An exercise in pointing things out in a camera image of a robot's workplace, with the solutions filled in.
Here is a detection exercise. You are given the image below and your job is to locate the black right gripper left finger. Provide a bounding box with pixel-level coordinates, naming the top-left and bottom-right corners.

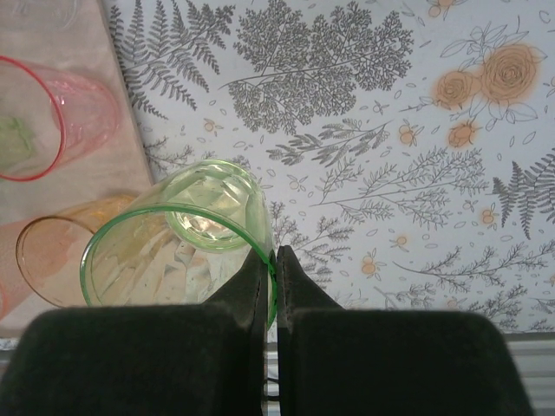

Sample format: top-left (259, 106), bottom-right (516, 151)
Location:
top-left (0, 249), bottom-right (265, 416)

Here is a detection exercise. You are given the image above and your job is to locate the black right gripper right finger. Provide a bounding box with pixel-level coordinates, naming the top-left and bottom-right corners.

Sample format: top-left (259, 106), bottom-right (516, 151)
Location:
top-left (275, 245), bottom-right (535, 416)

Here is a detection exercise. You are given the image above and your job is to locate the short amber plastic glass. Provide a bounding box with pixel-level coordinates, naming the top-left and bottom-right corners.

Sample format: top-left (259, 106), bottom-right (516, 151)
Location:
top-left (16, 193), bottom-right (144, 308)

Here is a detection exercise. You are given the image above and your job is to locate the small green plastic glass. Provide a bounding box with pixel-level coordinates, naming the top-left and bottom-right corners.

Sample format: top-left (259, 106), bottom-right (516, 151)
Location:
top-left (79, 159), bottom-right (278, 326)

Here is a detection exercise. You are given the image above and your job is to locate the pink plastic glass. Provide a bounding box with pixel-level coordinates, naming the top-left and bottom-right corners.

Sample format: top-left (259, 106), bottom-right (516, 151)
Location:
top-left (0, 55), bottom-right (121, 182)

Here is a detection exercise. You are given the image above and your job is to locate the pale pink rectangular tray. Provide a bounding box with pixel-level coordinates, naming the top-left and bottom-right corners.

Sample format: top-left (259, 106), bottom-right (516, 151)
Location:
top-left (0, 0), bottom-right (153, 330)

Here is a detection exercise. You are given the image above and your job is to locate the floral printed tablecloth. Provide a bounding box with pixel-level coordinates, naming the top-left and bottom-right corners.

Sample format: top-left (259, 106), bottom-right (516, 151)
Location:
top-left (99, 0), bottom-right (555, 335)

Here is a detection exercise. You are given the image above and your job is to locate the wide aluminium base rail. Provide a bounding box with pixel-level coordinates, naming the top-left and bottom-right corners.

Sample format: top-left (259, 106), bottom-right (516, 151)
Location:
top-left (0, 331), bottom-right (555, 416)

